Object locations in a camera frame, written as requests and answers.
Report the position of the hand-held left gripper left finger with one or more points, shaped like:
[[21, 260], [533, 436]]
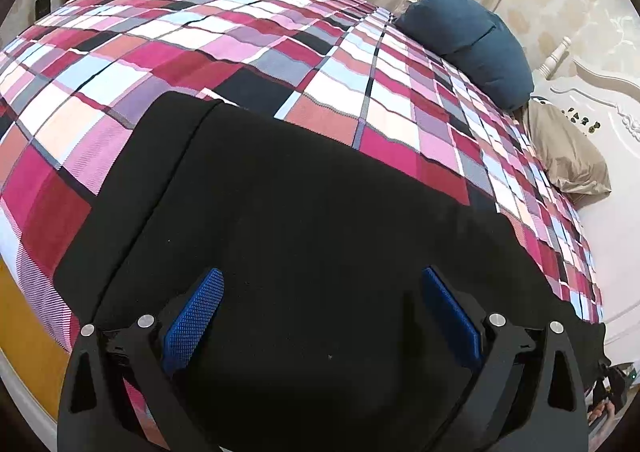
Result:
[[195, 313]]

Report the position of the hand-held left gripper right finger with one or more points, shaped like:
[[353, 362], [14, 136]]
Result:
[[452, 318]]

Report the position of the black pants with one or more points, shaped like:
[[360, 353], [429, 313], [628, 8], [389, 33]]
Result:
[[310, 232]]

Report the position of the person's right hand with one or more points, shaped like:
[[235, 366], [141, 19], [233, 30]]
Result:
[[597, 414]]

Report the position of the white bed sheet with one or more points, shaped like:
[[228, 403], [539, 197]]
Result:
[[615, 257]]

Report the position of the beige pillow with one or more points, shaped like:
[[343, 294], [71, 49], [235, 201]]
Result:
[[565, 156]]

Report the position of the white carved headboard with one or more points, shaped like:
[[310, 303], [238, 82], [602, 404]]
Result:
[[600, 91]]

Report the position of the plaid checked blanket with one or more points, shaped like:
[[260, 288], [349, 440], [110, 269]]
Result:
[[225, 41]]

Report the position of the dark blue pillow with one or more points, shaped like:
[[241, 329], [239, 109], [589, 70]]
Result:
[[465, 36]]

